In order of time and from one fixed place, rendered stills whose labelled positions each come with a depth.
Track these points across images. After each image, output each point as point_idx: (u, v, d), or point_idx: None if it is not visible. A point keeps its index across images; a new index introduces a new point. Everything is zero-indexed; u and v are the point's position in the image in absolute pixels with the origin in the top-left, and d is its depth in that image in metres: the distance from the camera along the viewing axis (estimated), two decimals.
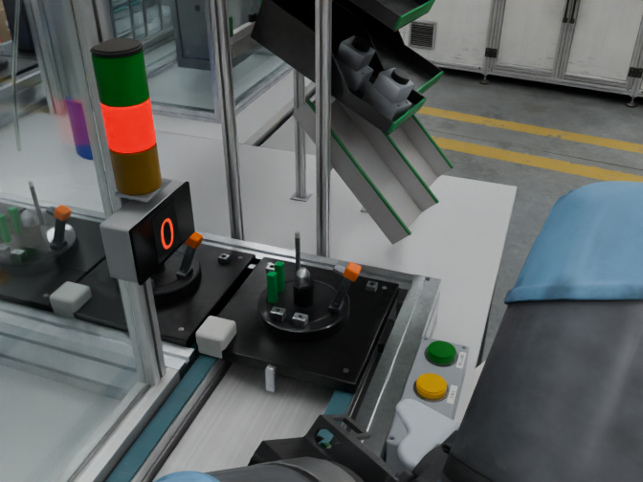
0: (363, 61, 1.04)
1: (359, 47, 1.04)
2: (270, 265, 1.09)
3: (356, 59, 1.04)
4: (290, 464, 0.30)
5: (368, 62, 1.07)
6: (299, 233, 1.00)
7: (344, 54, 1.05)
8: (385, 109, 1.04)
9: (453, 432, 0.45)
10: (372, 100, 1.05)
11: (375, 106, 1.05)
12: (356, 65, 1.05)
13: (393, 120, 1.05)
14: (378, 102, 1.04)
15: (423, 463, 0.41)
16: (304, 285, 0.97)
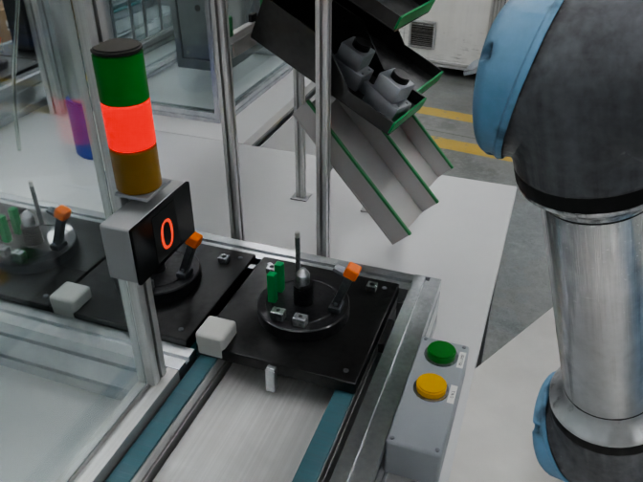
0: (363, 61, 1.04)
1: (359, 47, 1.04)
2: (270, 265, 1.09)
3: (356, 59, 1.04)
4: None
5: (368, 62, 1.07)
6: (299, 233, 1.00)
7: (344, 54, 1.05)
8: (385, 110, 1.04)
9: None
10: (372, 100, 1.05)
11: (375, 107, 1.05)
12: (356, 65, 1.05)
13: (393, 120, 1.05)
14: (378, 102, 1.04)
15: None
16: (304, 285, 0.97)
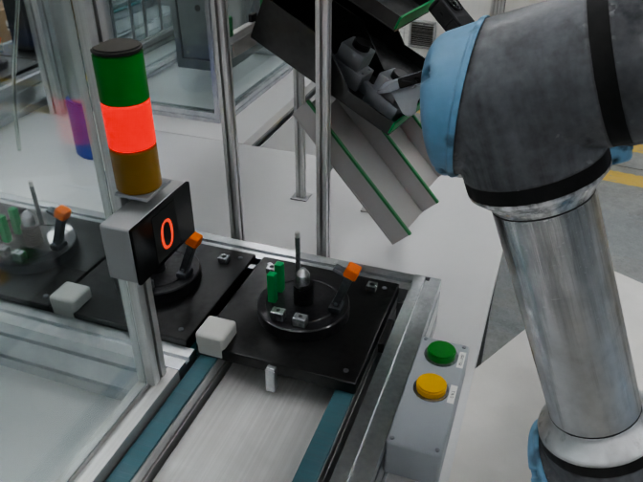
0: (363, 61, 1.04)
1: (359, 47, 1.04)
2: (270, 265, 1.09)
3: (356, 59, 1.04)
4: None
5: (368, 62, 1.07)
6: (299, 233, 1.00)
7: (344, 54, 1.05)
8: (385, 110, 1.04)
9: (402, 87, 0.98)
10: (372, 100, 1.05)
11: (375, 107, 1.05)
12: (356, 65, 1.05)
13: (393, 120, 1.05)
14: (378, 102, 1.04)
15: None
16: (304, 285, 0.97)
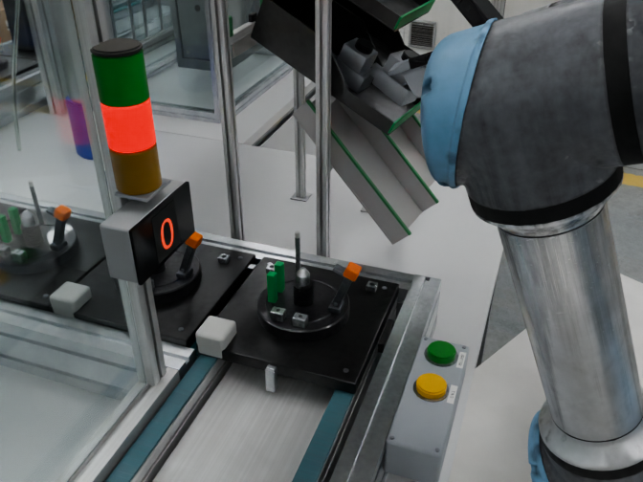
0: (365, 62, 1.04)
1: (362, 49, 1.04)
2: (270, 265, 1.09)
3: (358, 60, 1.04)
4: None
5: (371, 64, 1.07)
6: (299, 233, 1.00)
7: (346, 54, 1.05)
8: (395, 92, 1.02)
9: (413, 68, 0.96)
10: (383, 83, 1.03)
11: (386, 90, 1.03)
12: (358, 67, 1.05)
13: (405, 103, 1.03)
14: (388, 85, 1.02)
15: None
16: (304, 285, 0.97)
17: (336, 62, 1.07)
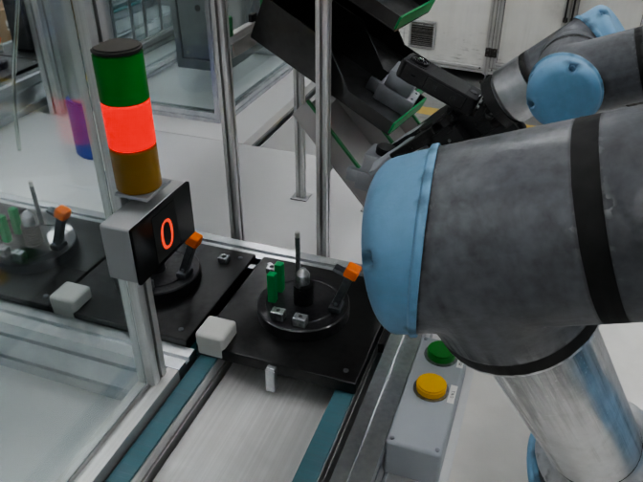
0: (413, 88, 1.05)
1: None
2: (270, 265, 1.09)
3: (407, 86, 1.05)
4: None
5: (415, 86, 1.08)
6: (299, 233, 1.00)
7: (394, 81, 1.05)
8: None
9: None
10: (366, 184, 0.97)
11: None
12: (407, 92, 1.05)
13: None
14: None
15: (426, 142, 0.87)
16: (304, 285, 0.97)
17: (382, 88, 1.07)
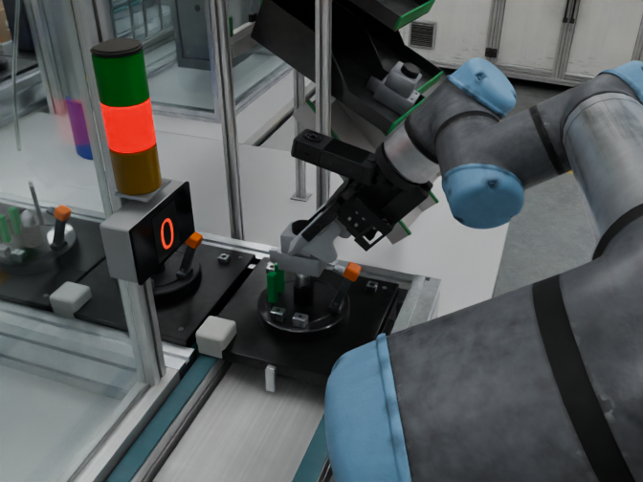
0: (413, 88, 1.05)
1: (409, 74, 1.04)
2: (270, 265, 1.09)
3: (407, 86, 1.05)
4: (431, 161, 0.77)
5: (415, 86, 1.08)
6: None
7: (394, 81, 1.05)
8: (306, 267, 0.93)
9: (310, 240, 0.87)
10: (289, 264, 0.94)
11: (296, 269, 0.94)
12: (407, 92, 1.05)
13: (321, 272, 0.94)
14: (296, 263, 0.93)
15: (333, 218, 0.84)
16: (304, 285, 0.97)
17: (382, 88, 1.07)
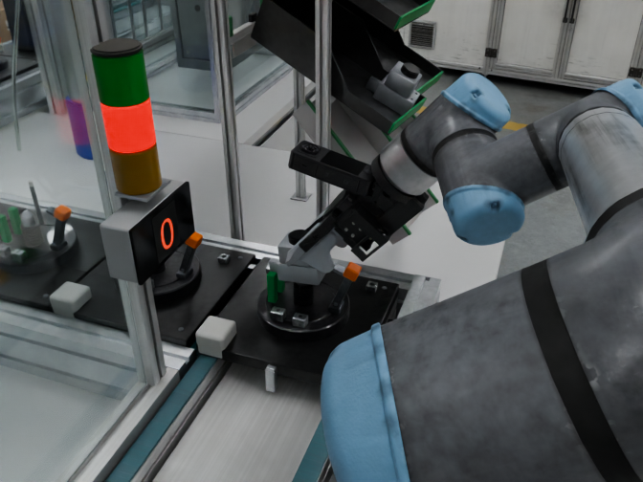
0: (413, 88, 1.05)
1: (409, 74, 1.04)
2: None
3: (407, 86, 1.05)
4: (427, 173, 0.78)
5: (415, 86, 1.08)
6: None
7: (394, 81, 1.05)
8: (305, 275, 0.94)
9: (307, 251, 0.89)
10: (288, 274, 0.95)
11: (296, 278, 0.95)
12: (407, 92, 1.05)
13: (321, 279, 0.95)
14: (295, 273, 0.94)
15: (329, 229, 0.85)
16: (304, 285, 0.97)
17: (382, 88, 1.07)
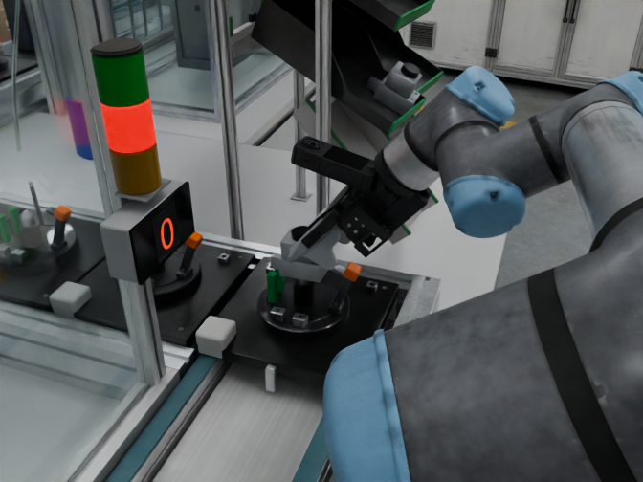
0: (413, 88, 1.05)
1: (409, 74, 1.04)
2: (270, 265, 1.09)
3: (407, 86, 1.05)
4: (430, 168, 0.77)
5: (415, 86, 1.08)
6: None
7: (394, 81, 1.05)
8: (307, 273, 0.93)
9: (310, 246, 0.88)
10: (290, 271, 0.94)
11: (297, 274, 0.94)
12: (407, 92, 1.05)
13: (322, 276, 0.94)
14: (297, 270, 0.94)
15: (332, 225, 0.85)
16: (304, 285, 0.97)
17: (382, 88, 1.07)
